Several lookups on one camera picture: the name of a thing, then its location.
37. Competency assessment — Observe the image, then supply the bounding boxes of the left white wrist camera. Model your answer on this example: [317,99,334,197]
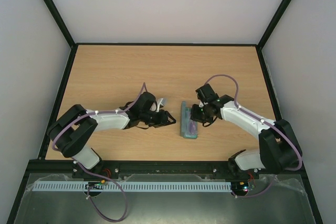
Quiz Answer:
[150,98,167,112]

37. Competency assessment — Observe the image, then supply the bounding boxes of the pink sunglasses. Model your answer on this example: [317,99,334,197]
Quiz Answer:
[185,120,197,138]

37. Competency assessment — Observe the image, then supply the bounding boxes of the white slotted cable duct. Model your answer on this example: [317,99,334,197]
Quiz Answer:
[32,181,232,193]

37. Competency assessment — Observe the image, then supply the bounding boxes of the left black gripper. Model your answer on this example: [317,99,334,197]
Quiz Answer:
[141,109,176,127]

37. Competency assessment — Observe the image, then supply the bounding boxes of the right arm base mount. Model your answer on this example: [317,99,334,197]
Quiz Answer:
[212,161,259,181]

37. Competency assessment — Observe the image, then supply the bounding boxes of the grey glasses case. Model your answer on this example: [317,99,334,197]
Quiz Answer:
[180,101,198,139]

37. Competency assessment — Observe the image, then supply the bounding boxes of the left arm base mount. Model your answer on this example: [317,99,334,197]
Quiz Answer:
[72,161,120,180]

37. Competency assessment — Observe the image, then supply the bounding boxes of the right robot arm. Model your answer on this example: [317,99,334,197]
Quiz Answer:
[191,83,302,178]

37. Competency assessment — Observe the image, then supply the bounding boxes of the black aluminium frame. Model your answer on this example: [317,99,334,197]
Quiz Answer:
[7,0,322,223]

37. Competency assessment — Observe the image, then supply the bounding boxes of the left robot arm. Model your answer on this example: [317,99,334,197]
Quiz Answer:
[47,91,176,170]

